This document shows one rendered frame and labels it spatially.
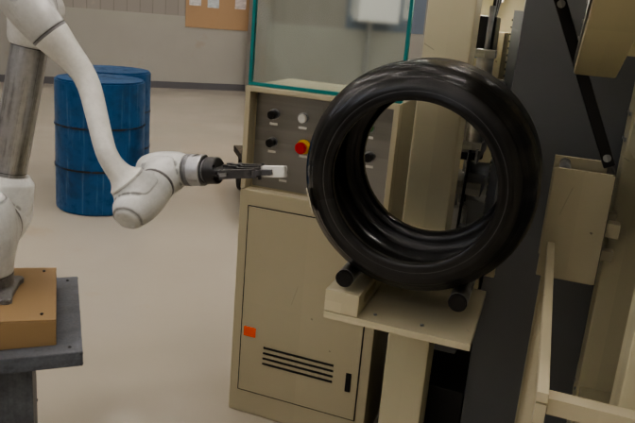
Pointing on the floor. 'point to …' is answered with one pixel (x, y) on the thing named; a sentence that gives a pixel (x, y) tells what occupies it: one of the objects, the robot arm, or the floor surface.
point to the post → (435, 157)
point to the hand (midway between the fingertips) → (274, 171)
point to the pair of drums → (96, 179)
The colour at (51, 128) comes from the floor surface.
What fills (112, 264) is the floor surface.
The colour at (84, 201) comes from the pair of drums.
